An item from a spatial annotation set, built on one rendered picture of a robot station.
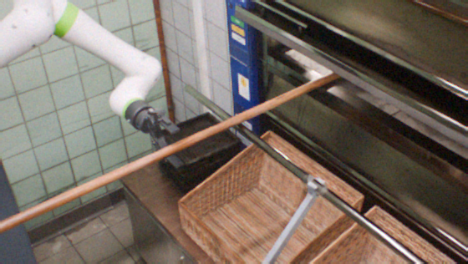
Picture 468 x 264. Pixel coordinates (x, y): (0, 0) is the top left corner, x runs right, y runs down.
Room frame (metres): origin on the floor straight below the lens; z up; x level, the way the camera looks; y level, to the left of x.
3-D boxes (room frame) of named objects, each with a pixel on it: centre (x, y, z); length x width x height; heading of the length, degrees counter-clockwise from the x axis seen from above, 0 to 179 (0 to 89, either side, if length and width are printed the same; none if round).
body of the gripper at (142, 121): (1.67, 0.42, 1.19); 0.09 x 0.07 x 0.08; 38
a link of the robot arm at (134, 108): (1.73, 0.47, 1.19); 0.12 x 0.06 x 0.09; 128
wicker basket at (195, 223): (1.74, 0.05, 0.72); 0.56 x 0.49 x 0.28; 39
